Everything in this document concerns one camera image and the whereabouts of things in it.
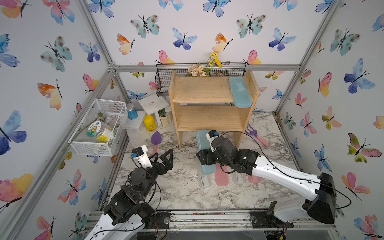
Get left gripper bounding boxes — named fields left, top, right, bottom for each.
left=136, top=149, right=172, bottom=200

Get teal case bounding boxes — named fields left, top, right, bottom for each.
left=229, top=77, right=253, bottom=109
left=196, top=129, right=217, bottom=176

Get clear case shelf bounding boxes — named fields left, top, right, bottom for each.
left=197, top=167, right=212, bottom=189

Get pink case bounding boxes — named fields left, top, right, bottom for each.
left=248, top=176, right=263, bottom=184
left=215, top=164, right=229, bottom=187

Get clear case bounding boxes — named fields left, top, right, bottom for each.
left=231, top=172, right=245, bottom=186

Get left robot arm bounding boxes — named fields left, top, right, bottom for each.
left=84, top=146, right=174, bottom=240

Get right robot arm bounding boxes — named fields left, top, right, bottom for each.
left=197, top=137, right=337, bottom=225

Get white step shelf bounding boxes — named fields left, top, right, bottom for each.
left=125, top=111, right=148, bottom=148

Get wooden two-tier shelf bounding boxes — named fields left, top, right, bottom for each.
left=169, top=71, right=260, bottom=149

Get purple pink toy shovel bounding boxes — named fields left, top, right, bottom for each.
left=151, top=131, right=162, bottom=155

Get yellow bottle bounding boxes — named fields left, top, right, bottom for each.
left=143, top=115, right=157, bottom=132

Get cream potted plant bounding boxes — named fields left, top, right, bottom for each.
left=158, top=108, right=173, bottom=126

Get purple pink toy rake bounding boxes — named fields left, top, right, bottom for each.
left=245, top=124, right=270, bottom=148

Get blue metallic can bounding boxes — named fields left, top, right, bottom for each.
left=127, top=104, right=138, bottom=120

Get white small stool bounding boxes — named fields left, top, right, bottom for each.
left=139, top=94, right=169, bottom=127

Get round green label jar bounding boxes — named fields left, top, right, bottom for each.
left=87, top=121, right=105, bottom=138

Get pale pink flowers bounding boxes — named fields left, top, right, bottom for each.
left=188, top=64, right=208, bottom=77

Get yellow flowers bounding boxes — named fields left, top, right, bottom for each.
left=205, top=52, right=222, bottom=76

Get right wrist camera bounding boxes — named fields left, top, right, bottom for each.
left=206, top=130, right=219, bottom=152

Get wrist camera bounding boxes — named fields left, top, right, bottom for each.
left=206, top=130, right=219, bottom=152
left=131, top=145, right=153, bottom=169

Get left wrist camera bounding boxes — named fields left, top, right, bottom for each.
left=131, top=145, right=153, bottom=169

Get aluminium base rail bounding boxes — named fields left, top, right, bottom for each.
left=98, top=208, right=340, bottom=240

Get white wire mesh box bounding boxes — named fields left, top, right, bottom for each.
left=68, top=99, right=128, bottom=157

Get black wire basket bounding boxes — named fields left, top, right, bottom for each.
left=155, top=62, right=247, bottom=97

